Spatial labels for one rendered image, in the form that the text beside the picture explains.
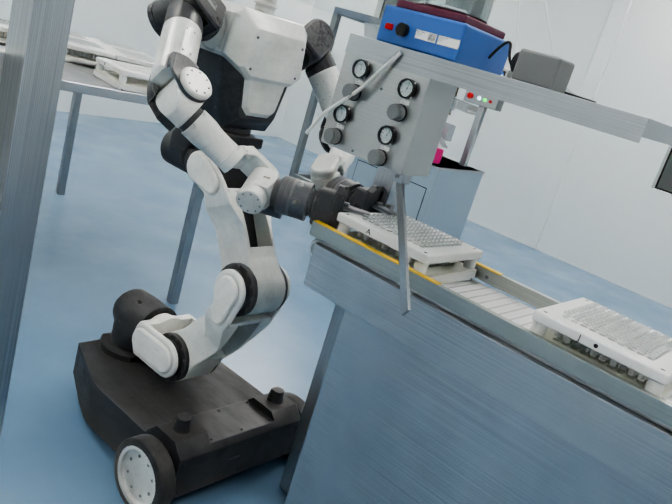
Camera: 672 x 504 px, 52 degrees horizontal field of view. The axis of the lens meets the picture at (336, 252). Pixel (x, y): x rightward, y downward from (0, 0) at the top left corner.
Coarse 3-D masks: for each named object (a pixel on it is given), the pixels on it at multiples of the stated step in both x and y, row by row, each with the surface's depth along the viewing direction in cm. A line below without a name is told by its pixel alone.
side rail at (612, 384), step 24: (336, 240) 150; (384, 264) 142; (432, 288) 135; (456, 312) 132; (480, 312) 129; (504, 336) 126; (528, 336) 123; (552, 360) 120; (576, 360) 118; (600, 384) 115; (624, 384) 113; (648, 408) 111
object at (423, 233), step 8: (392, 224) 152; (408, 224) 156; (416, 224) 159; (408, 232) 149; (416, 232) 151; (424, 232) 153; (432, 232) 156; (368, 240) 154; (424, 240) 147; (432, 240) 150; (440, 240) 152
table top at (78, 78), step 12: (72, 72) 257; (84, 72) 266; (72, 84) 237; (84, 84) 240; (96, 84) 247; (108, 84) 255; (108, 96) 247; (120, 96) 250; (132, 96) 252; (144, 96) 255
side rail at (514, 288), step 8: (480, 272) 159; (488, 272) 157; (480, 280) 159; (488, 280) 157; (496, 280) 156; (504, 280) 155; (512, 280) 154; (504, 288) 155; (512, 288) 154; (520, 288) 153; (528, 288) 152; (520, 296) 153; (528, 296) 152; (536, 296) 150; (544, 296) 149; (536, 304) 150; (544, 304) 149; (552, 304) 148
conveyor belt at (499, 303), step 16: (320, 240) 155; (464, 288) 150; (480, 288) 154; (480, 304) 143; (496, 304) 146; (512, 304) 149; (512, 320) 139; (528, 320) 142; (496, 336) 129; (528, 352) 125; (560, 368) 121
